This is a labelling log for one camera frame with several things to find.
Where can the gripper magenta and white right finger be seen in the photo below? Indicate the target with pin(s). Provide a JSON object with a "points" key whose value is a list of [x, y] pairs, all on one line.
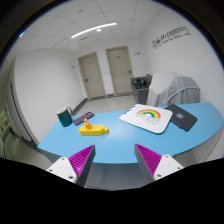
{"points": [[154, 166]]}

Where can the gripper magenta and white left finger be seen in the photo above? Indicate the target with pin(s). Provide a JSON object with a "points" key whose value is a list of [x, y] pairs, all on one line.
{"points": [[75, 168]]}

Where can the purple smartphone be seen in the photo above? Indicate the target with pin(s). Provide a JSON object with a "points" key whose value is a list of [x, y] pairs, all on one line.
{"points": [[81, 119]]}

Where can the white rainbow mouse pad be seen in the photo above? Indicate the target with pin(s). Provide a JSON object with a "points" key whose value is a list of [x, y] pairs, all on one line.
{"points": [[153, 119]]}

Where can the teal ceramic mug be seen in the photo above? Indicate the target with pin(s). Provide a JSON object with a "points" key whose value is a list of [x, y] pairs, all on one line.
{"points": [[64, 116]]}

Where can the black notebook with sticker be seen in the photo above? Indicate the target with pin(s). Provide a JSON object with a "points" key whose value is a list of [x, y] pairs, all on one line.
{"points": [[181, 117]]}

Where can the grey cloth-covered furniture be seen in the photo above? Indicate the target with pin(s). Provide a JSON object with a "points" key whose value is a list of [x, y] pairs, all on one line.
{"points": [[172, 88]]}

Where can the dark grey armchair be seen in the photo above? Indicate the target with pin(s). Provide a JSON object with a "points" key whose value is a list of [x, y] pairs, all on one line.
{"points": [[140, 88]]}

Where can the left beige door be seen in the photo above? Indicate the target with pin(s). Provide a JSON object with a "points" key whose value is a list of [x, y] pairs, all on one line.
{"points": [[91, 75]]}

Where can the beige door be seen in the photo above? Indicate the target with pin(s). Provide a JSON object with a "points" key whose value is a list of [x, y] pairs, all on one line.
{"points": [[121, 69], [91, 75]]}

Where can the right beige door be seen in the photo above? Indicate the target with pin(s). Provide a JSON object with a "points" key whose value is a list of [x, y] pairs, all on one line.
{"points": [[121, 69]]}

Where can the long ceiling light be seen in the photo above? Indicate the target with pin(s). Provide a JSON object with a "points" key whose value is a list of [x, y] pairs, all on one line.
{"points": [[93, 29]]}

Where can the red wall lettering sign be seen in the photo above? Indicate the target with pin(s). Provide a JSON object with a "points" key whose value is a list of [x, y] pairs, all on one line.
{"points": [[168, 37]]}

